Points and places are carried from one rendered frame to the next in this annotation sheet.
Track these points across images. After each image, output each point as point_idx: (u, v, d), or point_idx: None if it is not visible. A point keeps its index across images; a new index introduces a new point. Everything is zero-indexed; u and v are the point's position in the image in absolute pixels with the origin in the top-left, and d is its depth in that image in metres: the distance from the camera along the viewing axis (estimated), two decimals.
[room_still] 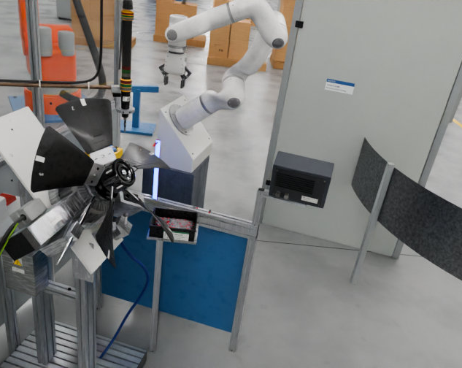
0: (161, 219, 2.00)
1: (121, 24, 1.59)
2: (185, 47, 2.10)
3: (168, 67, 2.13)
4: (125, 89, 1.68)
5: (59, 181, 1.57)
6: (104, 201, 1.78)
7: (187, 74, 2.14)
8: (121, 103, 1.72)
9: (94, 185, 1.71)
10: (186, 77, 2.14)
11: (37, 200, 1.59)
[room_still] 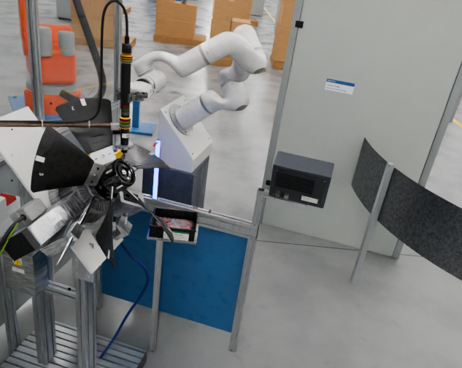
0: (161, 219, 2.00)
1: (120, 66, 1.66)
2: (154, 90, 1.87)
3: None
4: (125, 126, 1.74)
5: (59, 181, 1.57)
6: (104, 201, 1.78)
7: (143, 94, 1.74)
8: (120, 139, 1.78)
9: (94, 185, 1.71)
10: (140, 93, 1.74)
11: (37, 200, 1.59)
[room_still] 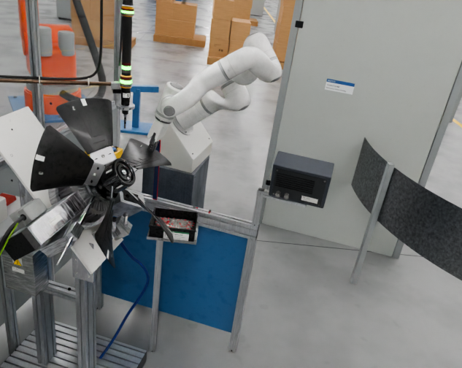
0: (161, 220, 2.00)
1: (121, 20, 1.59)
2: None
3: (159, 136, 1.97)
4: (125, 85, 1.67)
5: (59, 180, 1.57)
6: (104, 201, 1.78)
7: None
8: (121, 99, 1.71)
9: (94, 185, 1.71)
10: None
11: (37, 200, 1.59)
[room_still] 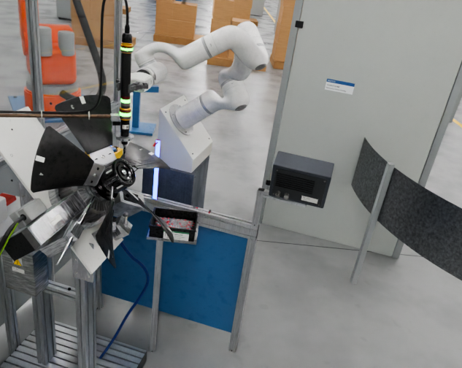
0: (114, 261, 1.65)
1: (121, 56, 1.64)
2: (154, 82, 1.85)
3: None
4: (125, 117, 1.73)
5: (77, 127, 1.75)
6: (89, 188, 1.74)
7: (144, 85, 1.73)
8: (120, 131, 1.77)
9: None
10: (141, 84, 1.72)
11: (37, 200, 1.59)
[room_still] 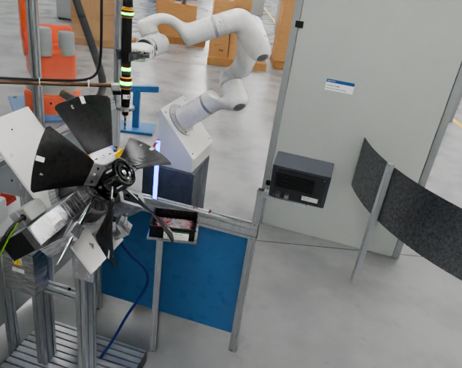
0: (114, 261, 1.65)
1: (121, 22, 1.59)
2: (155, 52, 1.80)
3: None
4: (125, 87, 1.67)
5: (77, 127, 1.75)
6: (89, 188, 1.74)
7: (144, 54, 1.67)
8: (121, 101, 1.71)
9: None
10: (141, 52, 1.66)
11: (37, 200, 1.59)
